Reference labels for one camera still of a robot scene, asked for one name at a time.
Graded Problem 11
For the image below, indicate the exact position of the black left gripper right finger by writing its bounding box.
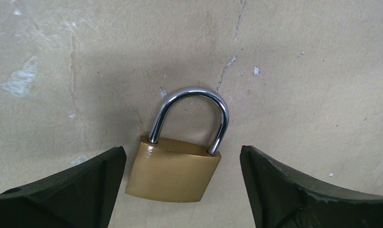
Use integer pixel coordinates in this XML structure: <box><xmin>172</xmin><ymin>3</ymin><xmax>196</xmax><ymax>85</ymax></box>
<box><xmin>240</xmin><ymin>146</ymin><xmax>383</xmax><ymax>228</ymax></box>

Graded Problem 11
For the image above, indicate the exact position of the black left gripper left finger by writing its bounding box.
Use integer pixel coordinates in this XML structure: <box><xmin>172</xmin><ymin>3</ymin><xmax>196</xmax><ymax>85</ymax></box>
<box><xmin>0</xmin><ymin>147</ymin><xmax>127</xmax><ymax>228</ymax></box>

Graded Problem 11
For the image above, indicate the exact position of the brass padlock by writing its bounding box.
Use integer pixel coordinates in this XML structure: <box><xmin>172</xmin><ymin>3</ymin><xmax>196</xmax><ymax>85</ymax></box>
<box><xmin>125</xmin><ymin>86</ymin><xmax>229</xmax><ymax>203</ymax></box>

